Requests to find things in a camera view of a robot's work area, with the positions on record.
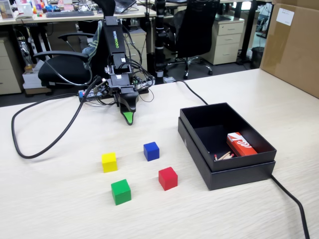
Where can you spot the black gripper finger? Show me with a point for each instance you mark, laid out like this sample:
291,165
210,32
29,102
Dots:
128,118
129,102

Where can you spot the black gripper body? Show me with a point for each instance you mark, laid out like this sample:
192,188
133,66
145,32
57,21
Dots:
125,89

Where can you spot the green wooden cube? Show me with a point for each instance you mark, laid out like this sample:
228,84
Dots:
120,192

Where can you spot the blue wooden cube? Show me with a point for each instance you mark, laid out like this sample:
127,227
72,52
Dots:
151,151

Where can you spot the yellow wooden cube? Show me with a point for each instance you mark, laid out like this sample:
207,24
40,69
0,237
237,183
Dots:
109,162

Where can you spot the red wooden cube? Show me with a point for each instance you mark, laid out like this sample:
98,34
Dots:
168,178

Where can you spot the blue controller board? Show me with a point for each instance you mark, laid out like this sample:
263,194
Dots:
86,93

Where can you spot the thick black pole stand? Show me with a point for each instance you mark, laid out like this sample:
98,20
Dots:
159,49

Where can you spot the plaid jacket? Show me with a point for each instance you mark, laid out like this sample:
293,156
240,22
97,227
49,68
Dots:
94,44

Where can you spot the thin black pole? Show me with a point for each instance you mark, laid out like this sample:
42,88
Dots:
147,30

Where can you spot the black office chair with armrests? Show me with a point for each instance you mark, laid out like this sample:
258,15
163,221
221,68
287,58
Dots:
62,71

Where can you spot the black laptop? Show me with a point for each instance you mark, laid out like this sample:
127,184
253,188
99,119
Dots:
124,6

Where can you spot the long beige office desk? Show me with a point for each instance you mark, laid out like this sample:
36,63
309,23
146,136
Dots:
74,18

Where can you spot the black mesh office chair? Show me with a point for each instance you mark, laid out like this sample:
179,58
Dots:
194,32

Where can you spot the black computer keyboard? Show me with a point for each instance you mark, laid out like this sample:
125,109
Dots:
69,14

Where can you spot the white paper stack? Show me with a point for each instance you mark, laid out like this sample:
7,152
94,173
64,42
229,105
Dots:
31,78

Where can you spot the red-tipped wooden match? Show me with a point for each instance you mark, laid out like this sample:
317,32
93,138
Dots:
225,155
228,156
231,156

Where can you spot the orange matchbox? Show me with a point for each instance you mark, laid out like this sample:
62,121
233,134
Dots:
240,144

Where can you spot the black power strip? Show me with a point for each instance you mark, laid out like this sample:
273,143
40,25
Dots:
29,25

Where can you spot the black box inner tray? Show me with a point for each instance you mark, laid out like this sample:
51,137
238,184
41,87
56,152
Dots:
244,164

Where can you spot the black box outer shell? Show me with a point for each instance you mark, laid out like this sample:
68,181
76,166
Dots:
239,178

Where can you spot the white desk device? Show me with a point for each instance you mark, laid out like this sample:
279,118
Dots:
25,11

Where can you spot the black desk leg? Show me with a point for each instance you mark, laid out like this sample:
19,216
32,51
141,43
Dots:
248,35

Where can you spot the black trash bin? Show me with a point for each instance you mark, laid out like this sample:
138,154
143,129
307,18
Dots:
257,58

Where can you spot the large brown cardboard box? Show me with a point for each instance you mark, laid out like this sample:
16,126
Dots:
291,54

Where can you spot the white shipping label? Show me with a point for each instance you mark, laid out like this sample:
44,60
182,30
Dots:
285,16

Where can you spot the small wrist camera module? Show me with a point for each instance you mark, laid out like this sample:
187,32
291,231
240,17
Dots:
102,87

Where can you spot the small picture frame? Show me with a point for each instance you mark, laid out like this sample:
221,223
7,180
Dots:
6,11

